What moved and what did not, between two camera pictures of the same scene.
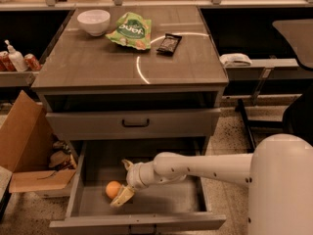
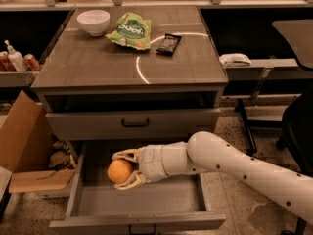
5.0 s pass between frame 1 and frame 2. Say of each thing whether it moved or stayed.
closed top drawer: stayed
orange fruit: moved
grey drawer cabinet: stayed
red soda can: stayed
